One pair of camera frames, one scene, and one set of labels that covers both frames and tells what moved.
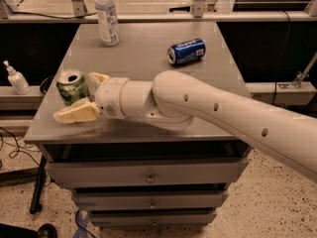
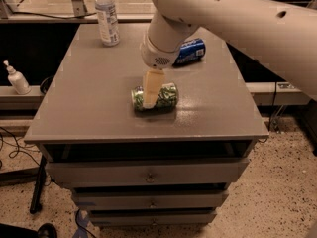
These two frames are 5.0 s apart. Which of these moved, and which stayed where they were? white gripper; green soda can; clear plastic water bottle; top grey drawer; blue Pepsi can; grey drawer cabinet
Moved: white gripper; green soda can
Stayed: blue Pepsi can; clear plastic water bottle; grey drawer cabinet; top grey drawer
